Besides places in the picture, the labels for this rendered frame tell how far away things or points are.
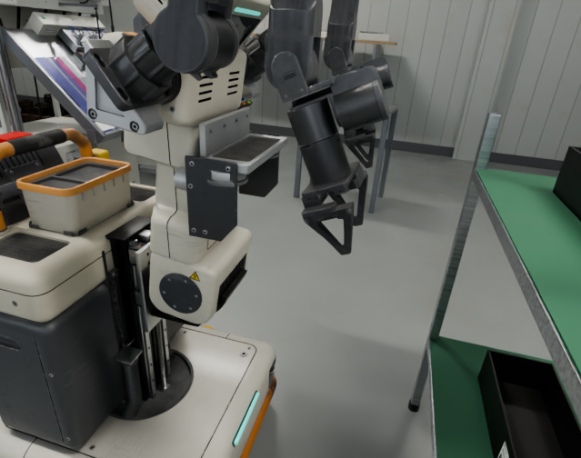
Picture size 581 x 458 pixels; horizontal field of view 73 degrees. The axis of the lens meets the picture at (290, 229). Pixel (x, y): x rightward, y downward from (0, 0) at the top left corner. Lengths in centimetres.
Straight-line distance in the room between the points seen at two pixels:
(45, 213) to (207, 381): 67
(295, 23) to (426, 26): 489
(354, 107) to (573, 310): 39
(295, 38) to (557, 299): 48
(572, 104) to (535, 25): 97
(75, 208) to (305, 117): 63
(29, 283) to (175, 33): 57
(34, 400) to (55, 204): 46
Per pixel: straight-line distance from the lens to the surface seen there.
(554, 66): 557
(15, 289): 94
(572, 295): 67
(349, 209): 50
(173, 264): 88
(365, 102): 51
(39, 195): 103
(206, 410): 126
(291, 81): 51
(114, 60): 63
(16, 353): 108
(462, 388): 135
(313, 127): 53
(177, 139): 80
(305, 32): 52
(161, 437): 122
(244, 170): 70
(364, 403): 169
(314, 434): 156
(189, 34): 55
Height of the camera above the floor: 125
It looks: 26 degrees down
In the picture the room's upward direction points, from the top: 4 degrees clockwise
